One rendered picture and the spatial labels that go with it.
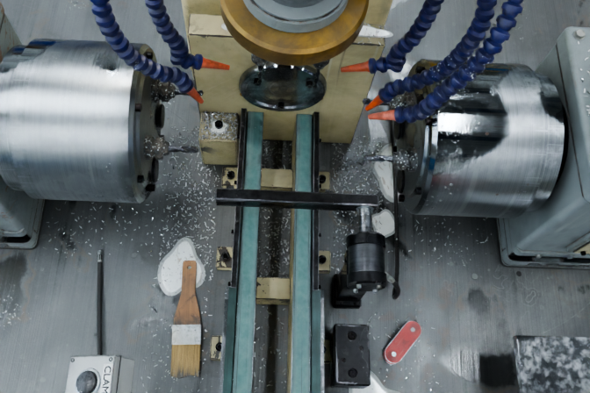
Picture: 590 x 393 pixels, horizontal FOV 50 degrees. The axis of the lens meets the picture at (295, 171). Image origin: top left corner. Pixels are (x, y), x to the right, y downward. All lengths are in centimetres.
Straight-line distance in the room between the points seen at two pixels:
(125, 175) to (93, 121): 9
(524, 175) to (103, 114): 61
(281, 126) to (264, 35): 49
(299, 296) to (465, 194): 31
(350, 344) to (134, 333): 38
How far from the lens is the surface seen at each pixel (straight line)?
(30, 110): 94
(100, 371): 89
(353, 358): 110
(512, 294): 126
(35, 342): 120
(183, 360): 114
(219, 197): 97
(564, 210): 104
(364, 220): 98
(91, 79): 93
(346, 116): 117
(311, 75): 103
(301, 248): 106
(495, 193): 98
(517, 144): 95
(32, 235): 122
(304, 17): 73
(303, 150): 113
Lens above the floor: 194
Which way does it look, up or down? 66 degrees down
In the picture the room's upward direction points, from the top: 10 degrees clockwise
